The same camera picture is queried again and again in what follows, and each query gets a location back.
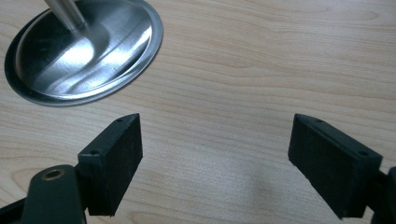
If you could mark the steel utensil rack stand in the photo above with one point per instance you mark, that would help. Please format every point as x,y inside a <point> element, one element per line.
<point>93,62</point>

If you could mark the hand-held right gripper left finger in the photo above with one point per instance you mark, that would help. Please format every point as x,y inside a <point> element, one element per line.
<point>112,168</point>

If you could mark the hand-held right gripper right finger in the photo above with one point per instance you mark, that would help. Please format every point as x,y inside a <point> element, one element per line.
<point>330,168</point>

